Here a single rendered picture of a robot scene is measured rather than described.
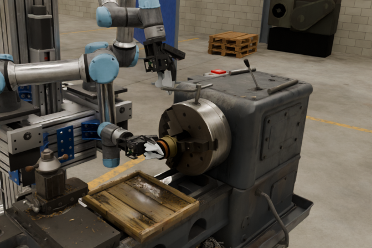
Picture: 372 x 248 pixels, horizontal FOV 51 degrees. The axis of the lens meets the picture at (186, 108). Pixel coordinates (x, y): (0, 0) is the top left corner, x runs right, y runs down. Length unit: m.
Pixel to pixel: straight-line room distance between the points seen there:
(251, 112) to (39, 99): 1.00
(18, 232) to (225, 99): 0.93
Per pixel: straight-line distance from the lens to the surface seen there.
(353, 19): 11.41
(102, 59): 1.55
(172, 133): 1.60
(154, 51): 1.43
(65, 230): 1.32
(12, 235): 1.45
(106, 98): 1.76
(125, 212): 1.53
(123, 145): 1.59
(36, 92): 1.97
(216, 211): 1.75
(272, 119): 1.78
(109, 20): 1.51
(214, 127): 1.56
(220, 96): 1.71
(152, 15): 1.44
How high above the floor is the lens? 1.73
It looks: 19 degrees down
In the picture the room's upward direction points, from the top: 3 degrees clockwise
